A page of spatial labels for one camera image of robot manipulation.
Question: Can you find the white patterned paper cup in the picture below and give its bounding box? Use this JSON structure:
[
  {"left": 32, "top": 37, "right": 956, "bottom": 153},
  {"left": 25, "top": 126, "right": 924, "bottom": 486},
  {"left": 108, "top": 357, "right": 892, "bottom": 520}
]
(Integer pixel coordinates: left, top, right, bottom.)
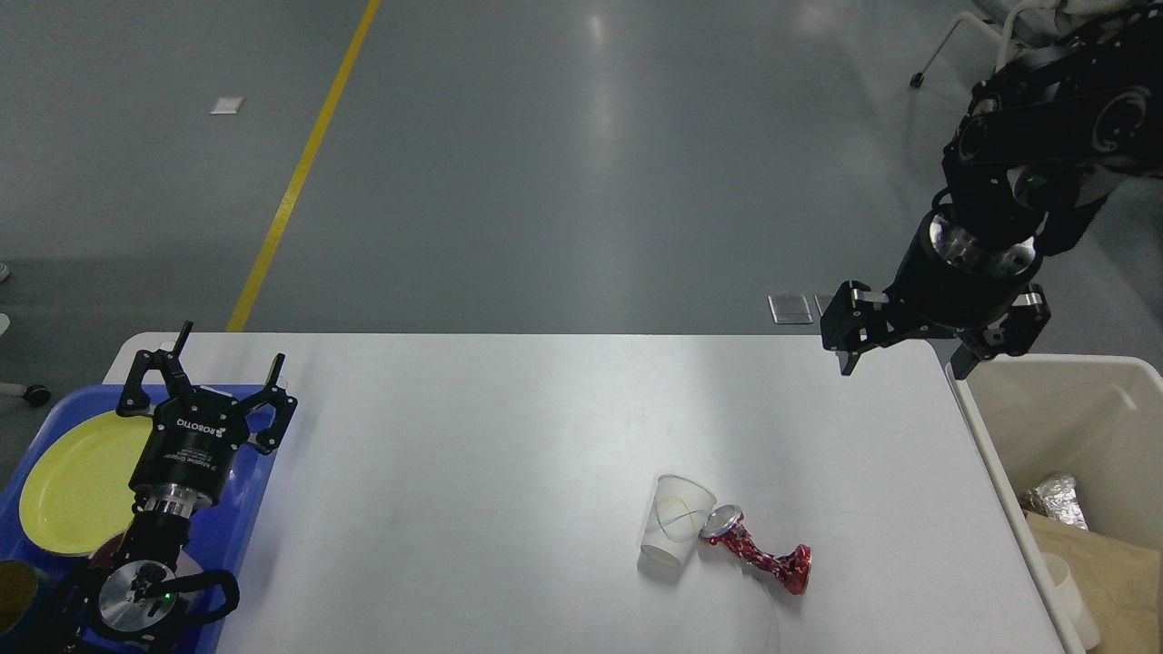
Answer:
[{"left": 640, "top": 472, "right": 718, "bottom": 568}]

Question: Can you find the teal mug yellow inside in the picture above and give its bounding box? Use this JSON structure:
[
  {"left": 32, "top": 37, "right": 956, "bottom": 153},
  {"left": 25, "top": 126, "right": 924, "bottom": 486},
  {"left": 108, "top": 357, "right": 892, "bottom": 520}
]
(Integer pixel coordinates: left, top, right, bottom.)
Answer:
[{"left": 1, "top": 560, "right": 57, "bottom": 651}]

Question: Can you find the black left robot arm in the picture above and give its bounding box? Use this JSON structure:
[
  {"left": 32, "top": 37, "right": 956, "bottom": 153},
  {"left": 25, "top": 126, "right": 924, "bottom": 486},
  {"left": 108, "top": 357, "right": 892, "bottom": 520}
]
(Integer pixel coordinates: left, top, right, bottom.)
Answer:
[{"left": 15, "top": 322, "right": 297, "bottom": 653}]

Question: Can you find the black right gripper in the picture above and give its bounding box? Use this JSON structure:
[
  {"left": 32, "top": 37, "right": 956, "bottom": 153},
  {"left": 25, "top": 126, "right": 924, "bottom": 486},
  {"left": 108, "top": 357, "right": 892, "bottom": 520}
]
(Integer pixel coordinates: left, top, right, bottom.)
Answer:
[{"left": 820, "top": 207, "right": 1051, "bottom": 381}]

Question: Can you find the silver floor socket plate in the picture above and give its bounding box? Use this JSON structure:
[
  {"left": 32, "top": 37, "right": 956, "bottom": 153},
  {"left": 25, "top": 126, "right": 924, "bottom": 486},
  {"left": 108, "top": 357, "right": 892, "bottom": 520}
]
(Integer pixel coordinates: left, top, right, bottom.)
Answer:
[{"left": 768, "top": 294, "right": 814, "bottom": 326}]

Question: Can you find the black caster wheel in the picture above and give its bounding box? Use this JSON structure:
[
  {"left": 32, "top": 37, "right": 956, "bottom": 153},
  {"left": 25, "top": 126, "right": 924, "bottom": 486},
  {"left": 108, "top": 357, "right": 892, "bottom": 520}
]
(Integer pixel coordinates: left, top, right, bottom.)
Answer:
[{"left": 0, "top": 382, "right": 53, "bottom": 407}]

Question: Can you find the yellow plastic plate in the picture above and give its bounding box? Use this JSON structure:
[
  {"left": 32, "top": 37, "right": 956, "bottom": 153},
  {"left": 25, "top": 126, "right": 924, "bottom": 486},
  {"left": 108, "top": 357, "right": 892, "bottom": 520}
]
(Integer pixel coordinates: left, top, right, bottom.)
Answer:
[{"left": 17, "top": 412, "right": 151, "bottom": 556}]

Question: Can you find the red foil wrapper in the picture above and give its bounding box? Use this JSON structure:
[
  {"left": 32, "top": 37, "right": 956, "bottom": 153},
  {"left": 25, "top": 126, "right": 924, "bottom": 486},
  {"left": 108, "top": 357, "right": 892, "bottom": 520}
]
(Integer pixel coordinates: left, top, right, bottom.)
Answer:
[{"left": 702, "top": 523, "right": 811, "bottom": 596}]

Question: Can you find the white floor marker tile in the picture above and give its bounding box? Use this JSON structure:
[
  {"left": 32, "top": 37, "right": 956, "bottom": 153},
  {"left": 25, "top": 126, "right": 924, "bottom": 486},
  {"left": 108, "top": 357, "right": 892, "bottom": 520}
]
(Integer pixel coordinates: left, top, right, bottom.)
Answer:
[{"left": 209, "top": 95, "right": 245, "bottom": 116}]

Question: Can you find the beige plastic bin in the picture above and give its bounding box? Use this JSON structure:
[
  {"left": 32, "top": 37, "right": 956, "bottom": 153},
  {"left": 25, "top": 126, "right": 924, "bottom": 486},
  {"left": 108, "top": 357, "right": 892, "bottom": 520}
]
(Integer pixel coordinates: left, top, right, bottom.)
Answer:
[{"left": 949, "top": 353, "right": 1162, "bottom": 653}]

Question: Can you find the white wheeled chair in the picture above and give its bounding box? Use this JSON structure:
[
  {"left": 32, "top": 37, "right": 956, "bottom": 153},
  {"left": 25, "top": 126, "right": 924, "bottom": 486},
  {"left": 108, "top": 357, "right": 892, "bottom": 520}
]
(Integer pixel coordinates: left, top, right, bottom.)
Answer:
[{"left": 909, "top": 1, "right": 1065, "bottom": 88}]

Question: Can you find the foil piece in bin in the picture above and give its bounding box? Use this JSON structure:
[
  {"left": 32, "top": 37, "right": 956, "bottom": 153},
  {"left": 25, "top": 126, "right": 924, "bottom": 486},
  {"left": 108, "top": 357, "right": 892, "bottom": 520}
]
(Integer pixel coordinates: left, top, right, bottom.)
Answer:
[{"left": 1018, "top": 472, "right": 1089, "bottom": 529}]

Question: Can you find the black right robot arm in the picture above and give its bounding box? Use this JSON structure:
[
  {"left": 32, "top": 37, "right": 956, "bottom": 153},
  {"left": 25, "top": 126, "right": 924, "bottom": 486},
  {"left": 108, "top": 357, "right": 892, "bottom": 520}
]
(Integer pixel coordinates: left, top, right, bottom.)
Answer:
[{"left": 820, "top": 1, "right": 1160, "bottom": 381}]

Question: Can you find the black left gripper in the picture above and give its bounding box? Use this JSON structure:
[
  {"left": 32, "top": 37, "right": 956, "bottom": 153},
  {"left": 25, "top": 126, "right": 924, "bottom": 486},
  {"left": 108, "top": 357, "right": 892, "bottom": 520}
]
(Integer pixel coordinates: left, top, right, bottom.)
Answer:
[{"left": 114, "top": 322, "right": 298, "bottom": 520}]

